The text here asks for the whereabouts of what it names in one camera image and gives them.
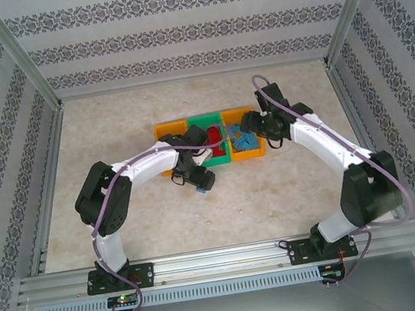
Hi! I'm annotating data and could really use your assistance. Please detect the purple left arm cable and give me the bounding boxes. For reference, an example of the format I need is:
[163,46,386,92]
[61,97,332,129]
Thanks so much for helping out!
[77,121,253,311]

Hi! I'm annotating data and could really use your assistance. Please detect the orange plastic bin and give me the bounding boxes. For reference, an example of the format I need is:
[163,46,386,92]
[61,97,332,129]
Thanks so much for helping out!
[221,104,269,163]
[152,118,198,179]

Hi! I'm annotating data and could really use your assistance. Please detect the aluminium side rail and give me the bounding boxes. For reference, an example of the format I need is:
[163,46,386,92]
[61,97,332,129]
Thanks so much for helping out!
[6,105,89,278]
[324,54,409,229]

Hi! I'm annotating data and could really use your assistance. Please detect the small circuit board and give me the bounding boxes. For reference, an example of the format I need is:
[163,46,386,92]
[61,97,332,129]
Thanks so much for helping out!
[318,260,348,283]

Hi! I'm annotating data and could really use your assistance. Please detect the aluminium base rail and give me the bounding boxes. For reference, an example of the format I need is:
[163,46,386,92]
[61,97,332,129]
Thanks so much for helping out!
[14,221,415,308]

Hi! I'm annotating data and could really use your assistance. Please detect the red two-by-four toy brick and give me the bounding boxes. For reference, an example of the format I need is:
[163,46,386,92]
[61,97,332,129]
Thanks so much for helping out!
[210,142,229,157]
[205,125,225,148]

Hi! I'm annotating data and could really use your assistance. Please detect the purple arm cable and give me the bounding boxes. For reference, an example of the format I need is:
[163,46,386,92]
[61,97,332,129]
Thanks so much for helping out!
[77,121,253,311]
[250,56,415,295]

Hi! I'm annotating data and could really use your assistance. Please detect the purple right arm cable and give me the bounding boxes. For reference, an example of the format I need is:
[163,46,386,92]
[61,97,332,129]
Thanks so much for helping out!
[250,56,415,295]

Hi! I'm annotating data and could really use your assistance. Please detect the grey slotted cable duct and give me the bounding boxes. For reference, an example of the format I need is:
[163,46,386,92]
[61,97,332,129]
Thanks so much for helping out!
[33,266,324,311]

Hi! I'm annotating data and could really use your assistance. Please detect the green plastic bin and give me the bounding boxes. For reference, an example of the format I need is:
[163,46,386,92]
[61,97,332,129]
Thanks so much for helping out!
[185,110,233,170]

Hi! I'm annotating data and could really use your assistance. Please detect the aluminium frame post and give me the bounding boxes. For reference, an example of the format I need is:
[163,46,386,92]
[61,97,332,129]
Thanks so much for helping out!
[315,0,400,70]
[0,0,65,118]

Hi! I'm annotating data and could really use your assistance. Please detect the circuit board with green light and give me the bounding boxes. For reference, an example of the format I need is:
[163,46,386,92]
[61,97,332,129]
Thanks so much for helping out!
[106,292,142,309]

